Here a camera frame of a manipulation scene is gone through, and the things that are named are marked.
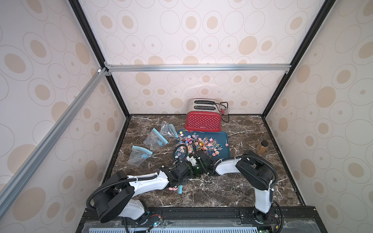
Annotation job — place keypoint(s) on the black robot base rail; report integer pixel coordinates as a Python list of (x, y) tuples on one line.
[(298, 219)]

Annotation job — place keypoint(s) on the pile of loose candies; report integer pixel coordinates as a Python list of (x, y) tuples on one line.
[(201, 142)]

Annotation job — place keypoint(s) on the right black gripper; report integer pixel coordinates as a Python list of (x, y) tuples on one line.
[(201, 158)]

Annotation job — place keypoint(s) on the red polka dot toaster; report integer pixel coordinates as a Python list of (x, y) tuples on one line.
[(203, 116)]

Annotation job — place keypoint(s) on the horizontal aluminium frame bar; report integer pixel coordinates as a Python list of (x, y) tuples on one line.
[(213, 67)]

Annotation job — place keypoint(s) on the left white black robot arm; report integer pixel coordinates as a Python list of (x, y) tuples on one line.
[(114, 198)]

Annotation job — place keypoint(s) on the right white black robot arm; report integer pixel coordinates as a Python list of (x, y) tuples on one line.
[(259, 172)]

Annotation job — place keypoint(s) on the left slanted aluminium frame bar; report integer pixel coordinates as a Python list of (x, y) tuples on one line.
[(32, 163)]

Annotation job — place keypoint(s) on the candy ziploc bag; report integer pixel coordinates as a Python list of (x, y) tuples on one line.
[(155, 140), (178, 189), (168, 130), (138, 155)]

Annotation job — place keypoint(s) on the teal rectangular tray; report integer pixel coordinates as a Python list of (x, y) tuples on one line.
[(223, 142)]

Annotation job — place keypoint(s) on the brown bottle black cap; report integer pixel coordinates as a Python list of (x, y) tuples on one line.
[(261, 147)]

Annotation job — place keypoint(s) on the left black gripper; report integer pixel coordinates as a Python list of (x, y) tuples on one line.
[(186, 181)]

